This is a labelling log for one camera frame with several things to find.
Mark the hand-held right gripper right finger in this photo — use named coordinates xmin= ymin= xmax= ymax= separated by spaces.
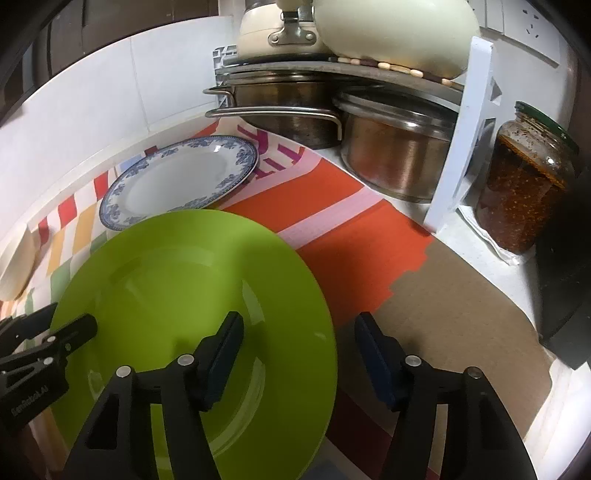
xmin=355 ymin=312 xmax=539 ymax=480

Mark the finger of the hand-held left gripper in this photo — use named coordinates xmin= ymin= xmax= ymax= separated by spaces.
xmin=43 ymin=314 xmax=99 ymax=366
xmin=0 ymin=302 xmax=59 ymax=346

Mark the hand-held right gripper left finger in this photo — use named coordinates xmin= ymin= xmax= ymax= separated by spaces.
xmin=58 ymin=312 xmax=245 ymax=480

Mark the green plate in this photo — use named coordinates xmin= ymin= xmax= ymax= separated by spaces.
xmin=48 ymin=210 xmax=339 ymax=480

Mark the red bowl with cream outside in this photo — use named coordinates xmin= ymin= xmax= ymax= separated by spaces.
xmin=0 ymin=228 xmax=38 ymax=301

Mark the brown cardboard sheet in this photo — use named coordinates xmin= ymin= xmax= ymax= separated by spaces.
xmin=332 ymin=235 xmax=557 ymax=480

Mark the white cloth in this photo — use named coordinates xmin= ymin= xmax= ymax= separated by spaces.
xmin=457 ymin=203 xmax=532 ymax=266

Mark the colourful striped mat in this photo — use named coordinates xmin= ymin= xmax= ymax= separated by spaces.
xmin=0 ymin=121 xmax=435 ymax=480

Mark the blue patterned white plate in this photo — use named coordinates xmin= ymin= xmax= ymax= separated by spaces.
xmin=98 ymin=135 xmax=259 ymax=232

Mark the black appliance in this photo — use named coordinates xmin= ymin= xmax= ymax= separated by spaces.
xmin=536 ymin=166 xmax=591 ymax=370

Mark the small steel pot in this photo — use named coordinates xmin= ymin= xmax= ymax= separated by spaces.
xmin=339 ymin=111 xmax=455 ymax=204

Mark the white corner rack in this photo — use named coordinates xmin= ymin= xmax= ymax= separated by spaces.
xmin=212 ymin=36 xmax=504 ymax=234

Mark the glass jar of chili sauce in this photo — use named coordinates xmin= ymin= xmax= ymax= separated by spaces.
xmin=475 ymin=102 xmax=580 ymax=254

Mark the steel pot lid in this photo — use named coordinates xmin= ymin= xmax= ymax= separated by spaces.
xmin=332 ymin=90 xmax=462 ymax=134

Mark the wooden bead trivet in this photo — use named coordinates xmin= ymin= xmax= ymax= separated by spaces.
xmin=330 ymin=55 xmax=455 ymax=88

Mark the cream kettle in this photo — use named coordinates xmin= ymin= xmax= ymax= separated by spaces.
xmin=236 ymin=0 xmax=324 ymax=58

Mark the large cream cooker lid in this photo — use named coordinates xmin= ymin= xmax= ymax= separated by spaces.
xmin=313 ymin=0 xmax=481 ymax=78

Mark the large steel pot with handle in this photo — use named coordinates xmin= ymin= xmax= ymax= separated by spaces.
xmin=203 ymin=69 xmax=345 ymax=149

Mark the white wall socket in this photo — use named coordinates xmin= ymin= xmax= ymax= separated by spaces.
xmin=480 ymin=0 xmax=561 ymax=65

